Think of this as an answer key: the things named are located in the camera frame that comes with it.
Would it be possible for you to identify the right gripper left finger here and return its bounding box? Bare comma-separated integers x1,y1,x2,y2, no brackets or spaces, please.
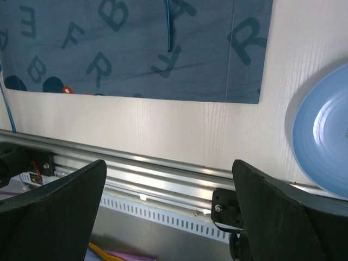
1,160,107,260

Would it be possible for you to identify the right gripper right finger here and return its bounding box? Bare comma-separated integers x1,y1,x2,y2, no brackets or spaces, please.
232,159,347,260

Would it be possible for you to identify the blue lettered cloth placemat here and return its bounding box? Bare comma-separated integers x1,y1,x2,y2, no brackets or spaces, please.
1,1,273,104

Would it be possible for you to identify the blue plastic plate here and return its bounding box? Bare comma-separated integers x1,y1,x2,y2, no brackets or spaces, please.
291,64,347,199

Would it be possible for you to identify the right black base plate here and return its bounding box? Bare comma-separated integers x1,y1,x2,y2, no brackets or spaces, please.
210,189,244,260

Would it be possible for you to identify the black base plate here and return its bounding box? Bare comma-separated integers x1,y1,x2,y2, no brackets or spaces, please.
210,189,244,260
1,142,55,188

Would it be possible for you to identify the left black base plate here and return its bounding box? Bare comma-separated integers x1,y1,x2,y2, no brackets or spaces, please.
1,142,55,188

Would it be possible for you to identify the slotted white cable duct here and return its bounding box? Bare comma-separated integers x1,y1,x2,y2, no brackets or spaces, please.
18,173,232,244

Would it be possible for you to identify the aluminium front rail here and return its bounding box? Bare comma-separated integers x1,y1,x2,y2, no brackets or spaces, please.
1,130,235,212

